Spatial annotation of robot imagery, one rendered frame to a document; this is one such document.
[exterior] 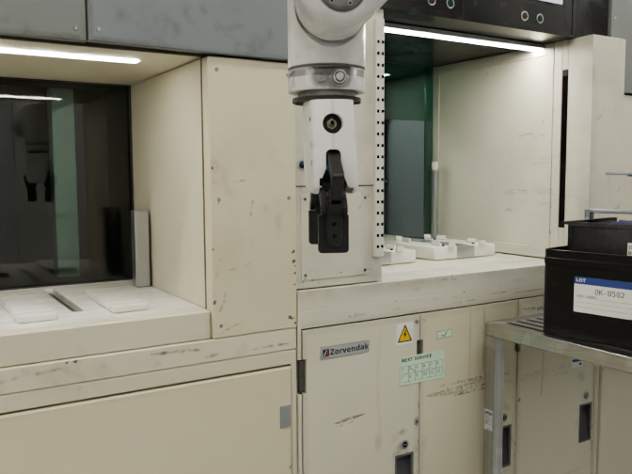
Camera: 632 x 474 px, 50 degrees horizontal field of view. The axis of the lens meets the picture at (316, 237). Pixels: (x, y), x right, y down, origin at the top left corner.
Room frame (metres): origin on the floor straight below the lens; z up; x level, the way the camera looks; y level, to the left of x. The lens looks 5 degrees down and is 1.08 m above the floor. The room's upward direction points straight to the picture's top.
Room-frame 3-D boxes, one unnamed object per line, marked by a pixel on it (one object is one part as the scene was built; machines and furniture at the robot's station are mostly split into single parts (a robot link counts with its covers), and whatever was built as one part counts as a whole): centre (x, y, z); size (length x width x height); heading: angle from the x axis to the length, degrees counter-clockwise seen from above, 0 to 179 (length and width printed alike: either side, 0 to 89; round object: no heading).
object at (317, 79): (0.75, -0.01, 1.18); 0.09 x 0.08 x 0.03; 7
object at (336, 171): (0.71, -0.02, 1.08); 0.08 x 0.01 x 0.06; 7
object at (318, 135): (0.75, -0.01, 1.12); 0.10 x 0.07 x 0.11; 7
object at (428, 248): (1.81, -0.33, 0.89); 0.22 x 0.21 x 0.04; 32
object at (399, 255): (1.67, -0.10, 0.89); 0.22 x 0.21 x 0.04; 32
